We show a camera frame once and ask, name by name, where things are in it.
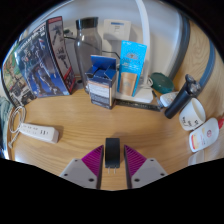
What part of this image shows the light blue blister package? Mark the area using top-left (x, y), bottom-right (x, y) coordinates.
top-left (117, 40), bottom-right (148, 98)

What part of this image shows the white mug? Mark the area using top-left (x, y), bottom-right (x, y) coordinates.
top-left (178, 97), bottom-right (207, 132)

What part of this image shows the white power strip cable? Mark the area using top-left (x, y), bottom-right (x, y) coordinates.
top-left (7, 105), bottom-right (27, 149)

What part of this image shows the dark clear drink bottle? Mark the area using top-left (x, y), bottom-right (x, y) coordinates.
top-left (73, 17), bottom-right (103, 94)

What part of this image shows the white power strip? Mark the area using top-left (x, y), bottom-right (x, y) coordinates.
top-left (19, 122), bottom-right (60, 144)

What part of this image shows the black electric shaver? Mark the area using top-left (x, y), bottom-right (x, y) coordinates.
top-left (164, 73), bottom-right (202, 120)

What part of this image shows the black metal desk frame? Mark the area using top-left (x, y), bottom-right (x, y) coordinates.
top-left (168, 13), bottom-right (216, 91)

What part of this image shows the black ruler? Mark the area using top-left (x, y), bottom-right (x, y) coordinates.
top-left (115, 98), bottom-right (163, 113)

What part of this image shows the small blue carton box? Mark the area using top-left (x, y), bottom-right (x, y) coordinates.
top-left (85, 54), bottom-right (118, 110)

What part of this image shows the small white tube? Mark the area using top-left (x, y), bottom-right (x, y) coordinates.
top-left (159, 91), bottom-right (179, 108)

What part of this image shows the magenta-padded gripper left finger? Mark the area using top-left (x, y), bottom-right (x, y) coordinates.
top-left (59, 144), bottom-right (105, 190)

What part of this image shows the teal blanket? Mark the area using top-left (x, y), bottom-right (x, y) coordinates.
top-left (0, 96), bottom-right (10, 138)

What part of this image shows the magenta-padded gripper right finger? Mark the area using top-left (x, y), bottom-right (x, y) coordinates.
top-left (123, 144), bottom-right (168, 190)

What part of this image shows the green round dish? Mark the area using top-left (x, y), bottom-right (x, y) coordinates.
top-left (149, 72), bottom-right (175, 94)

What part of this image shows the white red-capped lotion bottle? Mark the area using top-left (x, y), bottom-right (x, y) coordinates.
top-left (188, 116), bottom-right (224, 153)

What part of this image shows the blue robot model kit box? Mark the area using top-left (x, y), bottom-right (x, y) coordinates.
top-left (14, 15), bottom-right (77, 98)

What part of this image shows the black charger block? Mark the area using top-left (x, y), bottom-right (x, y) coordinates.
top-left (104, 137), bottom-right (121, 175)

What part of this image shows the clear plastic container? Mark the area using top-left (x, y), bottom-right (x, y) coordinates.
top-left (188, 149), bottom-right (206, 167)

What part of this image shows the white desk lamp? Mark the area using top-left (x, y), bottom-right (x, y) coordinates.
top-left (114, 0), bottom-right (155, 104)

